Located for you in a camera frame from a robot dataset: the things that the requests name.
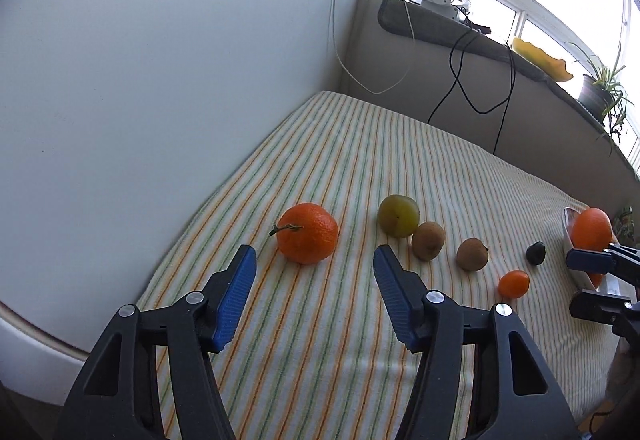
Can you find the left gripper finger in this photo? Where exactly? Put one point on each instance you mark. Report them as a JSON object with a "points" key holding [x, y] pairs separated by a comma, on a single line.
{"points": [[619, 260], [615, 310]]}

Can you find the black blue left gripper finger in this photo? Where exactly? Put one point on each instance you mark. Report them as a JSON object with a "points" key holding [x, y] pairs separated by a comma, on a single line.
{"points": [[514, 393], [115, 395]]}

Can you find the large round orange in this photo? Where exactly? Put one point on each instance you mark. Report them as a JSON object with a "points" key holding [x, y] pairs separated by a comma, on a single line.
{"points": [[592, 230]]}

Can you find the small kumquat orange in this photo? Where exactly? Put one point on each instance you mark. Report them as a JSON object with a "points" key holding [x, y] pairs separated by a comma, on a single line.
{"points": [[514, 284]]}

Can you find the brown kiwi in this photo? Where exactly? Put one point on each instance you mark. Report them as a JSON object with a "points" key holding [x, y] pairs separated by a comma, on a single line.
{"points": [[428, 240], [472, 255]]}

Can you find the green plum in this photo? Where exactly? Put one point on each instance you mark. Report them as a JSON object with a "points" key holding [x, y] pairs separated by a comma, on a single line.
{"points": [[398, 216]]}

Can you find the tangerine with stem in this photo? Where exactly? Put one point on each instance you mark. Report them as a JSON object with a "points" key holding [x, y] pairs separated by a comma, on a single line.
{"points": [[306, 234]]}

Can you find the medium tangerine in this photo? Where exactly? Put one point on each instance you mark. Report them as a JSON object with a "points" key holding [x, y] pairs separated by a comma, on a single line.
{"points": [[595, 279]]}

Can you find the white floral plate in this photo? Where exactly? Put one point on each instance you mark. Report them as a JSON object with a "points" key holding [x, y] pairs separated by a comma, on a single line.
{"points": [[610, 284]]}

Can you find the green snack package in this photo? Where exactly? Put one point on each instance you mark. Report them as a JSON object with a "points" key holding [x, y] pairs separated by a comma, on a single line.
{"points": [[623, 224]]}

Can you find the potted spider plant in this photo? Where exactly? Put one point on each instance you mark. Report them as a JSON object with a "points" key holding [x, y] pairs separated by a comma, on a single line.
{"points": [[605, 97]]}

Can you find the yellow fruit bowl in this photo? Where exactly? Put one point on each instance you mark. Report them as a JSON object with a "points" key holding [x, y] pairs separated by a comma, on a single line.
{"points": [[554, 68]]}

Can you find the striped tablecloth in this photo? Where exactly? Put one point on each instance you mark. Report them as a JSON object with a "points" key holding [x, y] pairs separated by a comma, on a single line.
{"points": [[315, 355]]}

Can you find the white refrigerator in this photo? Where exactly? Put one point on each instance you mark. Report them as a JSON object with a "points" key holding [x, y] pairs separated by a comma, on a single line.
{"points": [[118, 119]]}

